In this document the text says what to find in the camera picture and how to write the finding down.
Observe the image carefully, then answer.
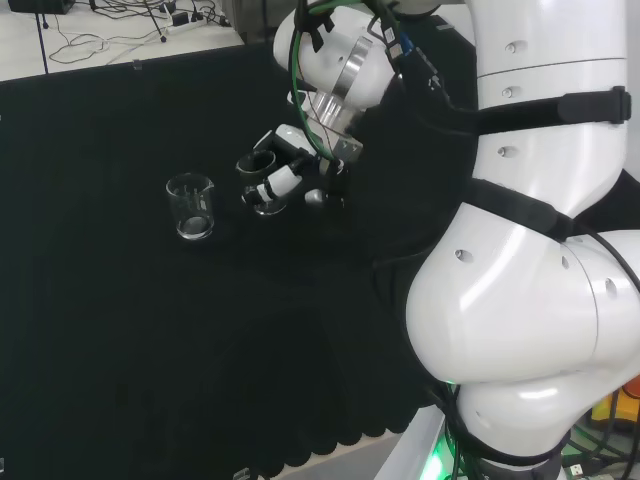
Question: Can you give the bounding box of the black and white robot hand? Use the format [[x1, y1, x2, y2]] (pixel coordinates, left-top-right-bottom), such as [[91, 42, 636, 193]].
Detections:
[[240, 123, 351, 211]]

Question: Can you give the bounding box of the small clear glass beaker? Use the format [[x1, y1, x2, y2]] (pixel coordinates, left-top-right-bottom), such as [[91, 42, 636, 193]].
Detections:
[[235, 149, 289, 218]]

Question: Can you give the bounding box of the clear glass beaker with markings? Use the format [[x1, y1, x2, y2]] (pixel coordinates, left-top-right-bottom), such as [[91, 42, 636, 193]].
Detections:
[[165, 172, 217, 243]]

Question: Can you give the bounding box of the white power strip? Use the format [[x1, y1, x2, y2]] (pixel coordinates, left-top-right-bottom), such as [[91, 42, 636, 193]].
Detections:
[[160, 9, 207, 35]]

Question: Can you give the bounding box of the black tripod leg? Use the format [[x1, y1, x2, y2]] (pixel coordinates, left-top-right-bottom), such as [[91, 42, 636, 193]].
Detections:
[[143, 0, 169, 44]]

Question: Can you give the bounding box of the black table cloth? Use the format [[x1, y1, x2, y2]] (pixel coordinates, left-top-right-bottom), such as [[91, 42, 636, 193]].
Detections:
[[0, 13, 640, 480]]

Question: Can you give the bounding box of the thin black pole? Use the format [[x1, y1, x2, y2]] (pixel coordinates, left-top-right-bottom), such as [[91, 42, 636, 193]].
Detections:
[[36, 12, 52, 75]]

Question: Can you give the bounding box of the black box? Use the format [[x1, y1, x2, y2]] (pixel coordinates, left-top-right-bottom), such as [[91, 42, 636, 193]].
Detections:
[[7, 0, 77, 16]]

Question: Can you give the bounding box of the yellow stop button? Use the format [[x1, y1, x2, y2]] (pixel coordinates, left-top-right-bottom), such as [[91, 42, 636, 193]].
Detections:
[[591, 382, 640, 432]]

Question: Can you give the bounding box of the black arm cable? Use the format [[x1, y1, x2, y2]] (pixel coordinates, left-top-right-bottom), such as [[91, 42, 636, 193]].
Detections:
[[369, 0, 482, 137]]

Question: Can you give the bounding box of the white floor cable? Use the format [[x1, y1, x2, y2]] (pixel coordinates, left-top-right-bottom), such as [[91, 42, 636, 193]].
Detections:
[[47, 13, 169, 66]]

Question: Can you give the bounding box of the black floor cable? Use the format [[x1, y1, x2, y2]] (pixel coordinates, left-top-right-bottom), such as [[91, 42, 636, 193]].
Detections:
[[88, 0, 232, 27]]

